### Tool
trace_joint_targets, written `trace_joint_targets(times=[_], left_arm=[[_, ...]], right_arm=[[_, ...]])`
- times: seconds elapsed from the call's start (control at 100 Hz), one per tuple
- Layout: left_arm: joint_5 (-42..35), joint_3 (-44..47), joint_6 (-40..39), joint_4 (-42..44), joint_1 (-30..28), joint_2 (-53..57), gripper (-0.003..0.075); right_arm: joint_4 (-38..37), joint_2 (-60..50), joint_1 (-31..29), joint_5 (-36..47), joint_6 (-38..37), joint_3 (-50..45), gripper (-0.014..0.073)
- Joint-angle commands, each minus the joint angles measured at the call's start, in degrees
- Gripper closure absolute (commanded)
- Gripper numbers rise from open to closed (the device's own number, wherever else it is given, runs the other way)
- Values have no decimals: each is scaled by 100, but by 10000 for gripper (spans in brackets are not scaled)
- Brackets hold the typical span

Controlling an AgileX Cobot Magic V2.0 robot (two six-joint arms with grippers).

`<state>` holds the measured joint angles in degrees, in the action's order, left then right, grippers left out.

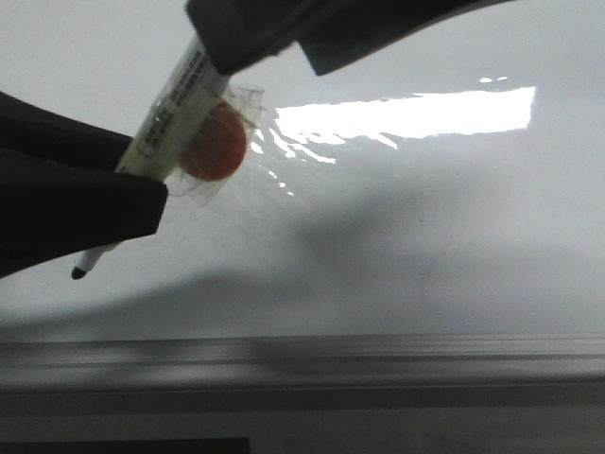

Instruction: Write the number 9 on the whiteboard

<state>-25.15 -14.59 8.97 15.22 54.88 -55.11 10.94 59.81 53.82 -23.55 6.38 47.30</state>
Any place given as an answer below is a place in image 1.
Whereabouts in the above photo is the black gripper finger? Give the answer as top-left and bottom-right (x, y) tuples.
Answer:
(1, 94), (168, 276)
(185, 0), (490, 76)

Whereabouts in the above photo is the white whiteboard marker black tip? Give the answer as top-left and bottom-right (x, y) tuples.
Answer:
(70, 36), (233, 281)

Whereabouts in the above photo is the red disc taped to marker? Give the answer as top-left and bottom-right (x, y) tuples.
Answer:
(166, 85), (265, 205)

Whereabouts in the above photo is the white whiteboard surface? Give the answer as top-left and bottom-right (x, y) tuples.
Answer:
(1, 1), (604, 342)

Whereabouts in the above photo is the aluminium whiteboard frame edge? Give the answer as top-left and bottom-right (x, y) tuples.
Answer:
(1, 335), (604, 393)

